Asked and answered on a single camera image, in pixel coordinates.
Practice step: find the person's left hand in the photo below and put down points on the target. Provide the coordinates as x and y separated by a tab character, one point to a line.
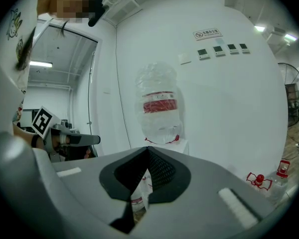
61	142

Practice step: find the black wristband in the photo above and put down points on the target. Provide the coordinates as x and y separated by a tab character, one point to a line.
35	141

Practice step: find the black floor fan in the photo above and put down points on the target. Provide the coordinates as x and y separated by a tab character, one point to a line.
289	83

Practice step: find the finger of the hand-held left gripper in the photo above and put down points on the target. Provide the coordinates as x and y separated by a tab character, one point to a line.
86	139

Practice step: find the large wrapped water jug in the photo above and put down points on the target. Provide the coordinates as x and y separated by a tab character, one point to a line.
157	83

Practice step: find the person's left forearm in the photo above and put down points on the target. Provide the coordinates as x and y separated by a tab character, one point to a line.
22	136

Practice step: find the white wall switch plate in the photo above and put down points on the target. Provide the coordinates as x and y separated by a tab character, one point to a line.
184	58

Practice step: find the white cartoon print shirt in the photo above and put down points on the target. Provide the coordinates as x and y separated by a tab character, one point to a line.
5	71

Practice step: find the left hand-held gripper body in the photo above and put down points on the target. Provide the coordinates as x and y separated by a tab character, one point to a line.
43	121

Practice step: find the white wall sign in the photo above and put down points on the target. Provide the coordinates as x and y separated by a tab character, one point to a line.
206	34

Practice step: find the ceiling light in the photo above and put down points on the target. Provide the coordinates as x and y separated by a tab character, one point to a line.
41	64
291	36
259	28

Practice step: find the white wall thermostat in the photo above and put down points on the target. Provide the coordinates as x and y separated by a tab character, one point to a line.
218	50
203	53
244	47
232	48

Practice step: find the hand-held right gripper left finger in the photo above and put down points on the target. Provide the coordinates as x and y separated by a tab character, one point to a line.
84	183

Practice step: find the person's head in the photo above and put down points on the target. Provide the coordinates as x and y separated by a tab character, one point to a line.
64	1

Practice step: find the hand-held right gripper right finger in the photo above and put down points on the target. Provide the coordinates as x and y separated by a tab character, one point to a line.
209	208

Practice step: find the black head camera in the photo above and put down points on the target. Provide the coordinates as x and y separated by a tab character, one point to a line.
97	9

